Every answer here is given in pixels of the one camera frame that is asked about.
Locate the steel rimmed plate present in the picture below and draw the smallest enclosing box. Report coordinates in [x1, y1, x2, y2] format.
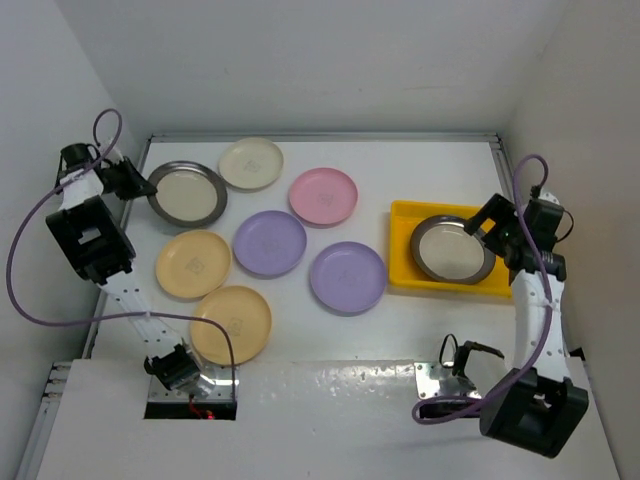
[409, 215, 496, 285]
[148, 160, 228, 229]

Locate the yellow plastic plate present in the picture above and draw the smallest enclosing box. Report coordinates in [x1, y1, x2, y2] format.
[190, 286, 272, 366]
[155, 230, 232, 300]

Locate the cream plastic plate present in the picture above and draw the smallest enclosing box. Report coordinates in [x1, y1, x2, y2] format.
[218, 137, 284, 191]

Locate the purple plastic plate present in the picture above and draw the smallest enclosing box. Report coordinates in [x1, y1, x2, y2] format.
[310, 241, 387, 315]
[232, 210, 307, 277]

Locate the pink plastic plate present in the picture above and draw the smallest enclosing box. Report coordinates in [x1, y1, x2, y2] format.
[288, 167, 359, 227]

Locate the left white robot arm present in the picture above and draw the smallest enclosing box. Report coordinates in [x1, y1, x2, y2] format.
[46, 143, 201, 396]

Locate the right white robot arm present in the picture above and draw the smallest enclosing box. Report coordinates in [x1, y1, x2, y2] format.
[464, 188, 589, 458]

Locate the yellow plastic bin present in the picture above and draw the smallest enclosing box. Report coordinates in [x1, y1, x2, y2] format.
[388, 200, 512, 298]

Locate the black thin cable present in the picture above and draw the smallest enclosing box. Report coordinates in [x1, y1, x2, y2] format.
[438, 333, 460, 374]

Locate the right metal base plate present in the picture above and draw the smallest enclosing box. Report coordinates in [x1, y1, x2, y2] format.
[414, 362, 481, 400]

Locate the metal base plate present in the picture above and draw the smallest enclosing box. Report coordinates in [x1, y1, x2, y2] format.
[147, 365, 232, 403]
[414, 362, 481, 400]

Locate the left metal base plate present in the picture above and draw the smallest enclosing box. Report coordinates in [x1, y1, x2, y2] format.
[147, 365, 232, 403]

